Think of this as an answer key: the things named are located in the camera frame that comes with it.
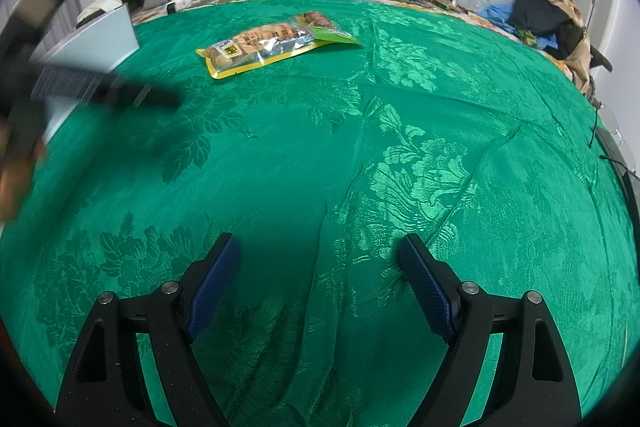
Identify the black clothing pile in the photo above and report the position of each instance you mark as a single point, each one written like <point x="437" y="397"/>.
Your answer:
<point x="563" y="20"/>

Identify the green embroidered cloth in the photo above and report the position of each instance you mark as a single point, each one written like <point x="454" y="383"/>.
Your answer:
<point x="320" y="327"/>

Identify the person's left hand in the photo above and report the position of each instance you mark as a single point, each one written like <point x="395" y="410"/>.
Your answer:
<point x="16" y="176"/>

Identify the yellow peanut bag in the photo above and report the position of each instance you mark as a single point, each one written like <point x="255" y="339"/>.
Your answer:
<point x="256" y="48"/>

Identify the floral bed sheet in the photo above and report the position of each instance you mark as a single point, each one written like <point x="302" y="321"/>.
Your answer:
<point x="407" y="49"/>

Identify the white cardboard storage box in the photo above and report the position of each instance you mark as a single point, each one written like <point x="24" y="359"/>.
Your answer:
<point x="102" y="44"/>

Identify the green clear snack bag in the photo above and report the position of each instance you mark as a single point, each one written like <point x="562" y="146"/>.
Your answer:
<point x="322" y="29"/>

